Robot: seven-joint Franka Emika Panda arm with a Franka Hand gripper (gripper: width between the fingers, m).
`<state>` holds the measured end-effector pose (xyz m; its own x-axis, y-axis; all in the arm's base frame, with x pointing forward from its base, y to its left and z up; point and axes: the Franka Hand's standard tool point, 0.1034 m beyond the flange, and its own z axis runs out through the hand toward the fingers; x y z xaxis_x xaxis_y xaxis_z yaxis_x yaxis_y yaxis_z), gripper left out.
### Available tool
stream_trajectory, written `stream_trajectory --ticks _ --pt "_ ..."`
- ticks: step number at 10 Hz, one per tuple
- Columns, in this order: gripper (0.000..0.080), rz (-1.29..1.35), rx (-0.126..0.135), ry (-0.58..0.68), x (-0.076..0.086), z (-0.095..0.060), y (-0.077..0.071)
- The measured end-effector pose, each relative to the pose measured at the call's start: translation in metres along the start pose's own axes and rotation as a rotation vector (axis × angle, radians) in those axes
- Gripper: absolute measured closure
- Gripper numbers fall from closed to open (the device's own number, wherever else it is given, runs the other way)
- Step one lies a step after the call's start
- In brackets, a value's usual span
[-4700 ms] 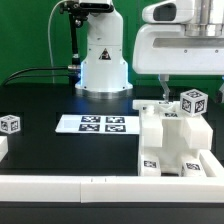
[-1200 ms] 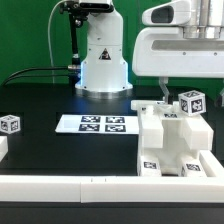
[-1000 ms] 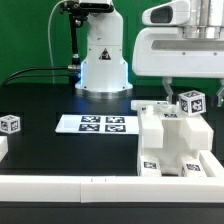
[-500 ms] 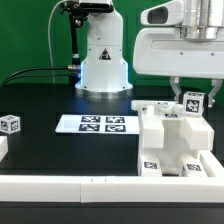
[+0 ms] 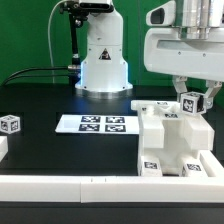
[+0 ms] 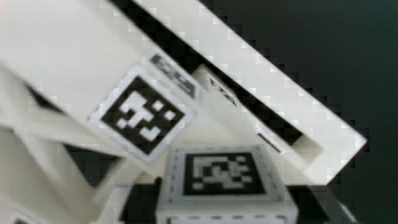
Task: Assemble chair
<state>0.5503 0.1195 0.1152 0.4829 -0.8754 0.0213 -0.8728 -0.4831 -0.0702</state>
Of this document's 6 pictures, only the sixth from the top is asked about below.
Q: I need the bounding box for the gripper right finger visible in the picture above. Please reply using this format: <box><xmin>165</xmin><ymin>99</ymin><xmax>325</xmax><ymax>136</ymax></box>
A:
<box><xmin>288</xmin><ymin>185</ymin><xmax>359</xmax><ymax>224</ymax></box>

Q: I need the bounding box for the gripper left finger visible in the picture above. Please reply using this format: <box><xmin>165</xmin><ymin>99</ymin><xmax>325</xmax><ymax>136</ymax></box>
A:
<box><xmin>94</xmin><ymin>185</ymin><xmax>133</xmax><ymax>224</ymax></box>

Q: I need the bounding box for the small white tag cube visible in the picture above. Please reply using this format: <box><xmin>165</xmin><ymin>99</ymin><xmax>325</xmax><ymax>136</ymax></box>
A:
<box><xmin>156</xmin><ymin>146</ymin><xmax>298</xmax><ymax>224</ymax></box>

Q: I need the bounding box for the white chair back piece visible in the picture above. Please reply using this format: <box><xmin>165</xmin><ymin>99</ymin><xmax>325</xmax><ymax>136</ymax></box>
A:
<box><xmin>0</xmin><ymin>0</ymin><xmax>366</xmax><ymax>224</ymax></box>

